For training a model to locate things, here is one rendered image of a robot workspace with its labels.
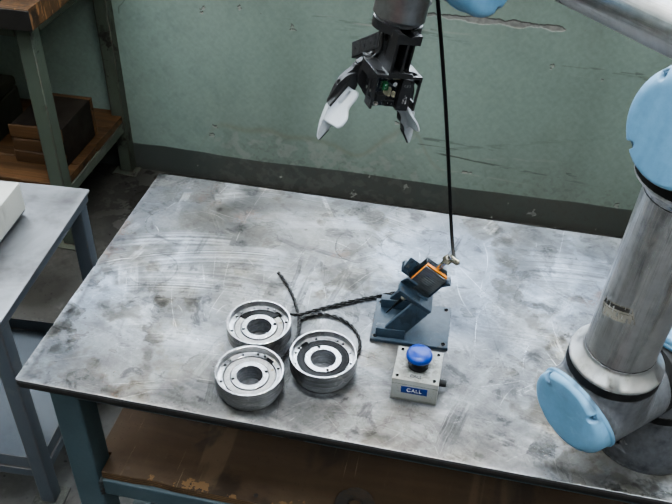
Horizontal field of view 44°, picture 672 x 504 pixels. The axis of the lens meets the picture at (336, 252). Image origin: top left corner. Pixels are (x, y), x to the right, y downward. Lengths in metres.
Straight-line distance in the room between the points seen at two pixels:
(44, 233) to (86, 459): 0.56
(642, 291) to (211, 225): 0.92
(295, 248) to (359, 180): 1.50
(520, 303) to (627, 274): 0.55
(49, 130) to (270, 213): 1.21
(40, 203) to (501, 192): 1.65
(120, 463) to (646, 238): 1.01
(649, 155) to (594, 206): 2.18
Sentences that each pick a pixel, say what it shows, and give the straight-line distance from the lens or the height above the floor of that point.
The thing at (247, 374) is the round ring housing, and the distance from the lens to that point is 1.31.
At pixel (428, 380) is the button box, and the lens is 1.27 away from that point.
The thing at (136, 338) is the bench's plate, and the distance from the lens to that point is 1.41.
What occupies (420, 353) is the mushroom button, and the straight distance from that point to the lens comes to 1.26.
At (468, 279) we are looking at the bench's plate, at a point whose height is 0.80.
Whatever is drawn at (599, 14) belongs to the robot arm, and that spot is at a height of 1.37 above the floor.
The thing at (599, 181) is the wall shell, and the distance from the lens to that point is 2.97.
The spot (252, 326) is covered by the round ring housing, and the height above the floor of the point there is 0.81.
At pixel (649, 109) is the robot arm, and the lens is 0.84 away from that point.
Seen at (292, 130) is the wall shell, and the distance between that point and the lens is 3.00.
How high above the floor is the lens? 1.77
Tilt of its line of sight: 39 degrees down
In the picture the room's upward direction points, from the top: 1 degrees clockwise
